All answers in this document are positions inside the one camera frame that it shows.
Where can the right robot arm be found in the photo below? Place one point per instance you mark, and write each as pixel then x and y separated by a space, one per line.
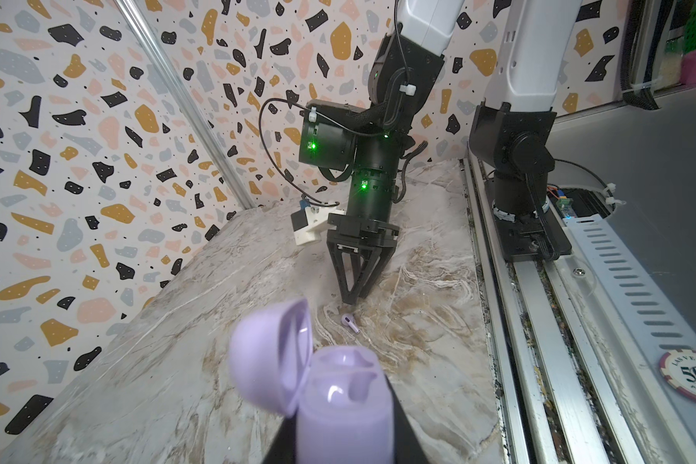
pixel 371 148

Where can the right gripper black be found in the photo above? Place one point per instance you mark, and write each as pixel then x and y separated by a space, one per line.
pixel 350 234

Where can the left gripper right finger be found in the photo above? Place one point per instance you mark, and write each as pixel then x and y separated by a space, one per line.
pixel 407 446

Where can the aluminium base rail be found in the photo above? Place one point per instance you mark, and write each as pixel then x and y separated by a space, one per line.
pixel 576 345

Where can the purple earbud charging case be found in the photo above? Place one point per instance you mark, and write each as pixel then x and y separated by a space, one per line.
pixel 338 394

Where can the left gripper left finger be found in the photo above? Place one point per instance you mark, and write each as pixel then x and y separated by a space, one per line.
pixel 283 447

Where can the purple earbud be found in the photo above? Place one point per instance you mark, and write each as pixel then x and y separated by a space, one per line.
pixel 349 321

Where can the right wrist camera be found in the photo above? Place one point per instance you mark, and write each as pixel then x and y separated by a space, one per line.
pixel 310 221

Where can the poker chip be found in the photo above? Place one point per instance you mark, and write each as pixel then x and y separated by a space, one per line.
pixel 678 369

